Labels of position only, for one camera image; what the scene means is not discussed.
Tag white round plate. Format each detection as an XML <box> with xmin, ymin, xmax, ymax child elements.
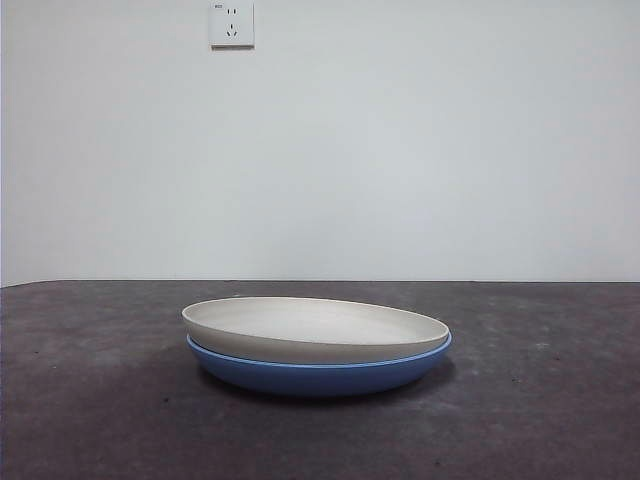
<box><xmin>180</xmin><ymin>298</ymin><xmax>450</xmax><ymax>365</ymax></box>

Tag blue round plate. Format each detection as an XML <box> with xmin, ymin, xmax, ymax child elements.
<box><xmin>185</xmin><ymin>332</ymin><xmax>454</xmax><ymax>400</ymax></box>

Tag white wall socket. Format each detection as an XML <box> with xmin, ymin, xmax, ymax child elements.
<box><xmin>209</xmin><ymin>2</ymin><xmax>255</xmax><ymax>50</ymax></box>

